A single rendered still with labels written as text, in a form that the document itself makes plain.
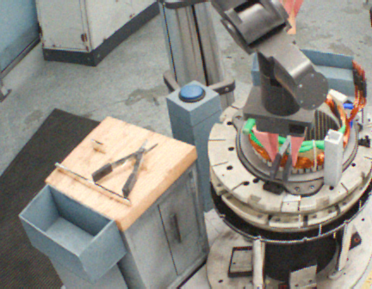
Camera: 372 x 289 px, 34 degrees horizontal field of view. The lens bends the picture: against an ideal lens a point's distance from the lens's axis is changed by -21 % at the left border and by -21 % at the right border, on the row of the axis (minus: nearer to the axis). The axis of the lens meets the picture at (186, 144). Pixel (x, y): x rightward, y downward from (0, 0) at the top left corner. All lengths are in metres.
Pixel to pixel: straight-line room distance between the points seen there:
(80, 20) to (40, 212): 2.27
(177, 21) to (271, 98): 0.60
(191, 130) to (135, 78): 1.99
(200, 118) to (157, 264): 0.30
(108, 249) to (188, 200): 0.22
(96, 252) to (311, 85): 0.46
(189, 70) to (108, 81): 1.85
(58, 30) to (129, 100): 0.68
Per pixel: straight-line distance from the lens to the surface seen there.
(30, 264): 2.56
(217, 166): 1.12
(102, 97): 3.28
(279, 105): 0.92
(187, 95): 1.36
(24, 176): 2.97
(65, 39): 3.56
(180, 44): 1.51
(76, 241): 1.21
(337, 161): 1.03
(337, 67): 1.47
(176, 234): 1.26
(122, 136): 1.26
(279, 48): 0.84
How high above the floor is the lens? 1.83
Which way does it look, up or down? 39 degrees down
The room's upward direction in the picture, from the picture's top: 10 degrees counter-clockwise
